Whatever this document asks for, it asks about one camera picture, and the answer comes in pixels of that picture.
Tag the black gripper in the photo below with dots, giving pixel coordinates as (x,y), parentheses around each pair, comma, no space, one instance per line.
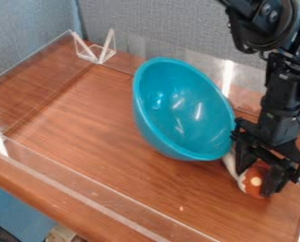
(269,140)

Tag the white and brown toy mushroom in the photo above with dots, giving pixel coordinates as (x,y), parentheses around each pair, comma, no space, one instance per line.
(250,180)

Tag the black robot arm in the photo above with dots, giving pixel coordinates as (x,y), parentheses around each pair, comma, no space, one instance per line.
(265,28)

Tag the blue plastic bowl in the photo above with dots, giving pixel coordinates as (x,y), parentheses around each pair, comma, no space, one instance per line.
(181,111)

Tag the clear acrylic front barrier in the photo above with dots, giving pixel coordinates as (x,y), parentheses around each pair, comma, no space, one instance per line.
(102,214)

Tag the clear acrylic barrier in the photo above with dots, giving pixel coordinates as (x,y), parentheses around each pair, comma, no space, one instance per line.
(102,214)
(239,81)

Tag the clear acrylic back barrier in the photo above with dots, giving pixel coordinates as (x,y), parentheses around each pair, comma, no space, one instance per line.
(239,81)

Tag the clear acrylic corner bracket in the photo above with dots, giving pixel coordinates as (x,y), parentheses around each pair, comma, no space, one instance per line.
(95,53)

